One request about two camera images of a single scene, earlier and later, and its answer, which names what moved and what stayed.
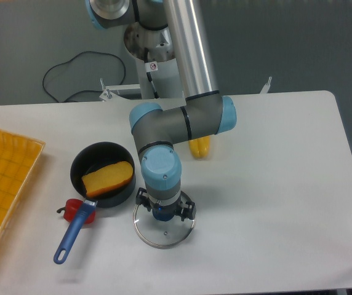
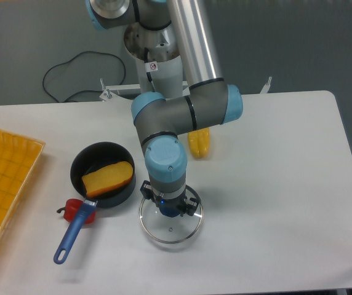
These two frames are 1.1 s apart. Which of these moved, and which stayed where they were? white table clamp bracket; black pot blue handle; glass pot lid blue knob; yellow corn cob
Moved: glass pot lid blue knob
Stayed: white table clamp bracket; black pot blue handle; yellow corn cob
